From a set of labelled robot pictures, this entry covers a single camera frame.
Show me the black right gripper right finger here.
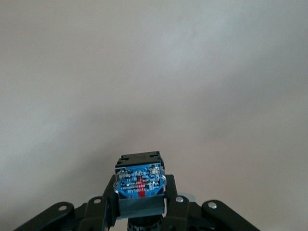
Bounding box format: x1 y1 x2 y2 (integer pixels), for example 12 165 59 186
164 174 261 231

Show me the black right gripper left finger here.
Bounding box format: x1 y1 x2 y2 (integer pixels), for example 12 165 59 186
12 174 121 231

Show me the green push button blue block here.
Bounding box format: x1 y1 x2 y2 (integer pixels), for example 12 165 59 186
114 151 167 231

